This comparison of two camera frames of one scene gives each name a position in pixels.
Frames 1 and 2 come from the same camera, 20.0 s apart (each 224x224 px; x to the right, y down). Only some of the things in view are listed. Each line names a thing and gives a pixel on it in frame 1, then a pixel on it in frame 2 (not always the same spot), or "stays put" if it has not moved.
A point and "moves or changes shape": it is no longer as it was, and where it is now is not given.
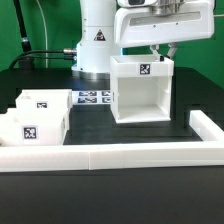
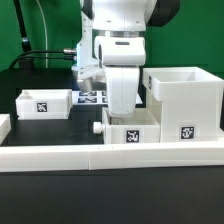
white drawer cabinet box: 141,89 moves or changes shape
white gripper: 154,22 to 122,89
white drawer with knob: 21,127 to 143,127
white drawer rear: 44,100 stays put
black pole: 19,13 stays put
